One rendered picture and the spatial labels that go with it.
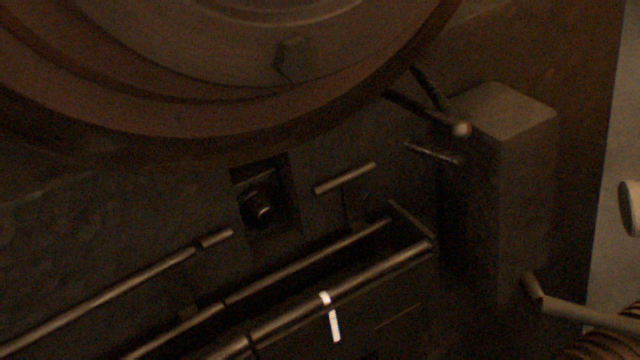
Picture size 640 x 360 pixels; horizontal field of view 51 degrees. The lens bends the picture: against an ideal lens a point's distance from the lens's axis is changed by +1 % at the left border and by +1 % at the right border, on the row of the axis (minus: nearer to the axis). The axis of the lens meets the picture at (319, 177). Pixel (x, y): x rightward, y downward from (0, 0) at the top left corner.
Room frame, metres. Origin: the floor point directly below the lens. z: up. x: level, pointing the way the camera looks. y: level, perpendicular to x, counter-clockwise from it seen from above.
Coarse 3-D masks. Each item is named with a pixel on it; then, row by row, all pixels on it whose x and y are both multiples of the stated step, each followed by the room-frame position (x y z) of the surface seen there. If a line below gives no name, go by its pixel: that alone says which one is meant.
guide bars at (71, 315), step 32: (320, 192) 0.52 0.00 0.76; (352, 192) 0.54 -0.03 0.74; (352, 224) 0.54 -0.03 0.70; (384, 224) 0.53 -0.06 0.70; (192, 256) 0.47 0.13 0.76; (320, 256) 0.49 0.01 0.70; (128, 288) 0.44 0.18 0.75; (256, 288) 0.47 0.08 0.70; (64, 320) 0.42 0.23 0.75; (192, 320) 0.44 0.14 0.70; (0, 352) 0.40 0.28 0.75; (128, 352) 0.42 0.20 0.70
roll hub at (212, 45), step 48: (96, 0) 0.30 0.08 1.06; (144, 0) 0.31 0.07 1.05; (192, 0) 0.32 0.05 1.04; (240, 0) 0.34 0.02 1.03; (288, 0) 0.35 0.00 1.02; (336, 0) 0.36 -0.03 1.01; (384, 0) 0.36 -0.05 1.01; (432, 0) 0.38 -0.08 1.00; (144, 48) 0.31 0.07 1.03; (192, 48) 0.31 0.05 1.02; (240, 48) 0.32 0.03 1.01; (336, 48) 0.35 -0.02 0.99
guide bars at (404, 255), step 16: (400, 256) 0.46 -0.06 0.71; (368, 272) 0.45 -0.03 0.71; (384, 272) 0.45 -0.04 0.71; (336, 288) 0.43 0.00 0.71; (352, 288) 0.44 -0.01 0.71; (304, 304) 0.42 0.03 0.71; (320, 304) 0.42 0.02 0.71; (272, 320) 0.41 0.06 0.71; (288, 320) 0.41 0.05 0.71; (240, 336) 0.40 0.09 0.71; (256, 336) 0.40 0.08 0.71; (224, 352) 0.39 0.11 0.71; (240, 352) 0.39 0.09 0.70; (256, 352) 0.40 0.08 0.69
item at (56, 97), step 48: (0, 0) 0.33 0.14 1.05; (48, 0) 0.34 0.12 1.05; (0, 48) 0.34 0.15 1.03; (48, 48) 0.34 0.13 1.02; (96, 48) 0.34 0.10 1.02; (384, 48) 0.44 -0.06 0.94; (48, 96) 0.35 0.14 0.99; (96, 96) 0.36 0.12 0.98; (144, 96) 0.36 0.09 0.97; (192, 96) 0.36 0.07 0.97; (240, 96) 0.37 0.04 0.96; (288, 96) 0.41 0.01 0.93; (336, 96) 0.42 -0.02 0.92
